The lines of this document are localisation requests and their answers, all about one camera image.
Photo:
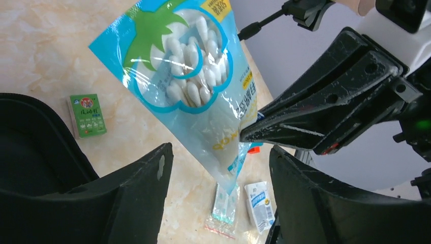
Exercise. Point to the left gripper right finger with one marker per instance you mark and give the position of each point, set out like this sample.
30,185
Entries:
314,207

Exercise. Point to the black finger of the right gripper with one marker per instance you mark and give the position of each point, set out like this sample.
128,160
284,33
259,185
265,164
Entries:
352,86

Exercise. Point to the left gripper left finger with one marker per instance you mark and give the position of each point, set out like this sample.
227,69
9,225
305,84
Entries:
125,206

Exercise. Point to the white blue dressing pouch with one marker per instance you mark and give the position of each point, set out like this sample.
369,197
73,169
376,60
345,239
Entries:
259,206

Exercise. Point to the teal gauze packet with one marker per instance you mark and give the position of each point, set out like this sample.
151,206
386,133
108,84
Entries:
222,217

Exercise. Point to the blue cotton swab bag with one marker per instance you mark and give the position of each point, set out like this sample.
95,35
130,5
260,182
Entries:
184,62

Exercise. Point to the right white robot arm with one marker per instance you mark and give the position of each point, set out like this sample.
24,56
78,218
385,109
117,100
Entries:
403,29

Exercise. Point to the red black medicine kit bag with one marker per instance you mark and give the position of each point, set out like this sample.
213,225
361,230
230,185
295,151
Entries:
39,154

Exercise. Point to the orange red block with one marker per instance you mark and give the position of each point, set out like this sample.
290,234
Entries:
255,148

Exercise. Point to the small green box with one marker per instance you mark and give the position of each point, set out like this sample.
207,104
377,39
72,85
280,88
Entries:
86,115

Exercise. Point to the black microphone stand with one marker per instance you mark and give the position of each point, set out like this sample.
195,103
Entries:
306,13

